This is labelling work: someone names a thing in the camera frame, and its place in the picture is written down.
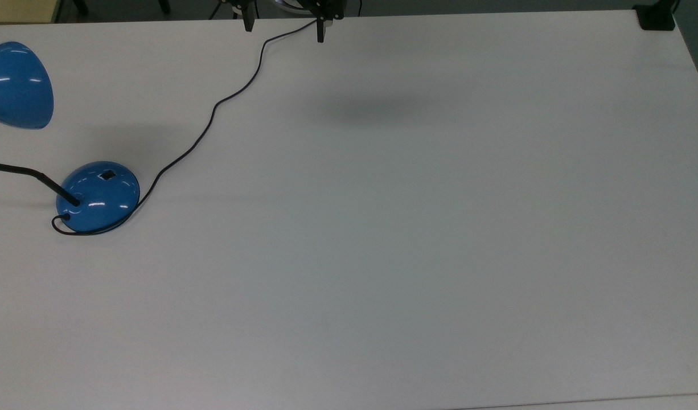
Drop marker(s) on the black furniture leg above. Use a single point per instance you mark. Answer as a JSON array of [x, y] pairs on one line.
[[164, 5], [81, 5]]

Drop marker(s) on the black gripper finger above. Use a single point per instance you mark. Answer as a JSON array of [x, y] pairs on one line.
[[321, 29], [248, 23]]

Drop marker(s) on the black table clamp mount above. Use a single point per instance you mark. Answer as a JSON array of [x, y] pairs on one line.
[[656, 20]]

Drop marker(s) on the dark robot gripper body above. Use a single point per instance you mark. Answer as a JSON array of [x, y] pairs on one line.
[[326, 8]]

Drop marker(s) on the light wooden board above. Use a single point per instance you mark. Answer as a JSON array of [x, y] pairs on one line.
[[19, 10]]

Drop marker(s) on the blue gooseneck desk lamp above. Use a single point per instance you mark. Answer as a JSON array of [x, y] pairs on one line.
[[101, 202]]

